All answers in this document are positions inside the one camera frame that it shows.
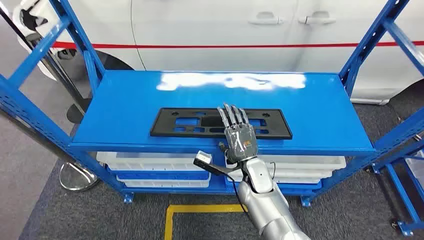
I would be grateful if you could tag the black plastic frame part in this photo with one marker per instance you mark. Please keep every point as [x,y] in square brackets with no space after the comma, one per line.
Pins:
[162,126]

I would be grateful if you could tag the dark stanchion post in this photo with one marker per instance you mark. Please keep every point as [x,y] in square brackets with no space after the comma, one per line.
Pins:
[78,112]

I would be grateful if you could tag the white car with red stripe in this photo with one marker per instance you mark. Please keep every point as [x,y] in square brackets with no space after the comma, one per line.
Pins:
[215,26]

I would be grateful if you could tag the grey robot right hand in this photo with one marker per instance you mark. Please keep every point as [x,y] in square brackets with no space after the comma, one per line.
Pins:
[240,142]

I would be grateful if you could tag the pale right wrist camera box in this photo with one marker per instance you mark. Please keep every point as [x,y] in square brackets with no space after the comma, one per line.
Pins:
[203,156]

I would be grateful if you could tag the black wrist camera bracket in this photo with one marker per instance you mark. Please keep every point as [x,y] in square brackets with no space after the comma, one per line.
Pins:
[222,170]

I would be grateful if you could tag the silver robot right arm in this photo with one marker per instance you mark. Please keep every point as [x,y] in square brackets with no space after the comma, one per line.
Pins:
[265,205]

